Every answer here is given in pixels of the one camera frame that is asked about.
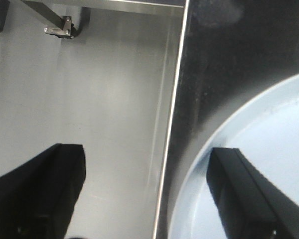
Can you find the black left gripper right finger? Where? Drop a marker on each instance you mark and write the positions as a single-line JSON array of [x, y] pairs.
[[248, 204]]

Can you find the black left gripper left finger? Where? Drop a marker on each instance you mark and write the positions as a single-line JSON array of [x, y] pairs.
[[37, 199]]

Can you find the light blue plate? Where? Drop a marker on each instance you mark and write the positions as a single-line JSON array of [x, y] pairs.
[[266, 131]]

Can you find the metal table leg bracket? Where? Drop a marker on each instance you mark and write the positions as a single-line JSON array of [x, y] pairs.
[[61, 26]]

